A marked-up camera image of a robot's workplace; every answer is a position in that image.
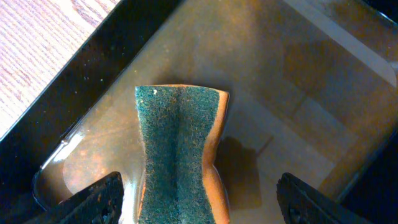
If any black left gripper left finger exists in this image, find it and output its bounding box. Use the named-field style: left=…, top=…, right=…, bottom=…
left=26, top=171, right=124, bottom=224

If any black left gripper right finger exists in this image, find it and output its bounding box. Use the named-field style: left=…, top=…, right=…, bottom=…
left=277, top=172, right=370, bottom=224

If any orange green sponge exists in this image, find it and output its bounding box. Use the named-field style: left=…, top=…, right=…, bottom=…
left=135, top=85, right=230, bottom=223

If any black rectangular water tray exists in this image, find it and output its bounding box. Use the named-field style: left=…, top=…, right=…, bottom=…
left=1, top=1, right=397, bottom=223

